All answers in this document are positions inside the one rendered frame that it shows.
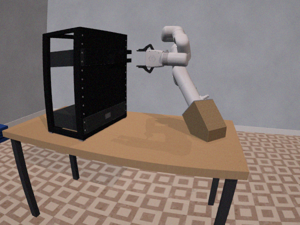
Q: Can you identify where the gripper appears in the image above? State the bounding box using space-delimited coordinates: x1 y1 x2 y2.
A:
136 44 164 73

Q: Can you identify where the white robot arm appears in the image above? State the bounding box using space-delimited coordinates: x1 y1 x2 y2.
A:
161 26 209 106

